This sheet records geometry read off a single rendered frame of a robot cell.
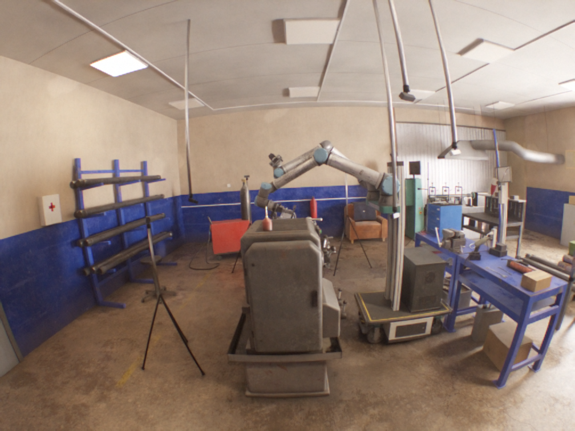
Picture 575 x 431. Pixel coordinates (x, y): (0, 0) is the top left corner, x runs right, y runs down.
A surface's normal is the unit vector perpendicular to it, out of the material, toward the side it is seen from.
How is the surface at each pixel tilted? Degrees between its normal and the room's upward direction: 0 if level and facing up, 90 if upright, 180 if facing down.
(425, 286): 90
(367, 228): 90
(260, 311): 90
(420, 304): 90
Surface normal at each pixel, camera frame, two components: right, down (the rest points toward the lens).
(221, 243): 0.32, 0.13
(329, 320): -0.03, 0.15
